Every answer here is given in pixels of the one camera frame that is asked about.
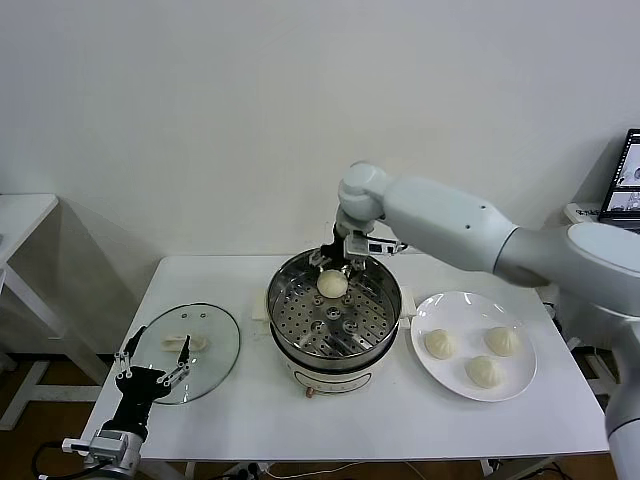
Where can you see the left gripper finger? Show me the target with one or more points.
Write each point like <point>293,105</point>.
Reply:
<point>183,356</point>
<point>123,362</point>

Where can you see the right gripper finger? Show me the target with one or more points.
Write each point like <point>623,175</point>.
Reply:
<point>348,270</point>
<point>318,260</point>

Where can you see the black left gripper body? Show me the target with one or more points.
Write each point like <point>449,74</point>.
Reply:
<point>140,385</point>

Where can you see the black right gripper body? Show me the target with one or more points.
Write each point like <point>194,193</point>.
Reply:
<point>337,255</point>

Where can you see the white steamed baozi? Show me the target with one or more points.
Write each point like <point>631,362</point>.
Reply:
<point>501,341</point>
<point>332,284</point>
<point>440,344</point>
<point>482,371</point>

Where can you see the round glass pot lid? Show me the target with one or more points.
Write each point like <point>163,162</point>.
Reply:
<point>215,350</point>

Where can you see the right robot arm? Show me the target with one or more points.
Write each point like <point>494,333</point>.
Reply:
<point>450,220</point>

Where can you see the stainless steel steamer basket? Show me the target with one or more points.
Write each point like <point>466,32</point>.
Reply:
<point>380,305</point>

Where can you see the white electric cooker pot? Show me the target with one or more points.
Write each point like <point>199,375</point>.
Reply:
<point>330,380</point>

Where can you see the white round plate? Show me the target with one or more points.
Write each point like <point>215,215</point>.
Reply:
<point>465,305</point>

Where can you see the white floor power strip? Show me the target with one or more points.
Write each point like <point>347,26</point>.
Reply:
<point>252,469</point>

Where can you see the empty white side table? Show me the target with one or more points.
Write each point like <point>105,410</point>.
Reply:
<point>25,210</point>

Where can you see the white side table with laptop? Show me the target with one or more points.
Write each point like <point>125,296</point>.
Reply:
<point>570,210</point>

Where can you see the dark grey open laptop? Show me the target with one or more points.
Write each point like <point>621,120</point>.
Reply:
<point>625,170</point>

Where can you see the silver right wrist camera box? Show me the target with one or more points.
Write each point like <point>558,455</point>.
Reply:
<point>372,247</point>

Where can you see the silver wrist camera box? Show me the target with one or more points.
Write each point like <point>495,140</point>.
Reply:
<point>107,442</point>
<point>372,247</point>

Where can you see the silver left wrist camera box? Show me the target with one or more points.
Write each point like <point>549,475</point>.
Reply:
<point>107,442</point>

